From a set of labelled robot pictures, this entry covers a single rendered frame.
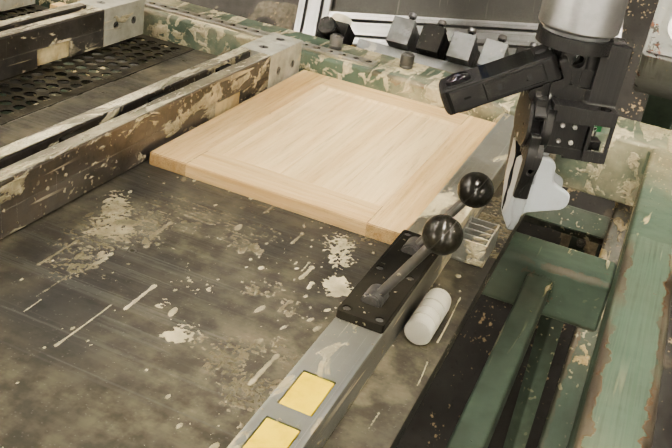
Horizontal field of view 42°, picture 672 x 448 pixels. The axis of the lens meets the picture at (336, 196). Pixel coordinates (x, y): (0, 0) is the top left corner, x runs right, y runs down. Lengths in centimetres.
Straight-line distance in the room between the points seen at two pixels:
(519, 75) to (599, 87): 8
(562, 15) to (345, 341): 35
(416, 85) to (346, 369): 82
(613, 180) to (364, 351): 78
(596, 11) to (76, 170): 61
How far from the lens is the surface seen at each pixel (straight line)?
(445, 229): 79
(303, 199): 110
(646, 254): 109
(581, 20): 82
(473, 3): 234
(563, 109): 84
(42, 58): 153
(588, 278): 119
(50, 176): 104
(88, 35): 161
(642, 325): 94
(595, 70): 85
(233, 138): 125
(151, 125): 118
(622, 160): 148
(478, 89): 84
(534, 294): 115
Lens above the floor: 230
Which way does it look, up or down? 71 degrees down
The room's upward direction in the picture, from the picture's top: 44 degrees counter-clockwise
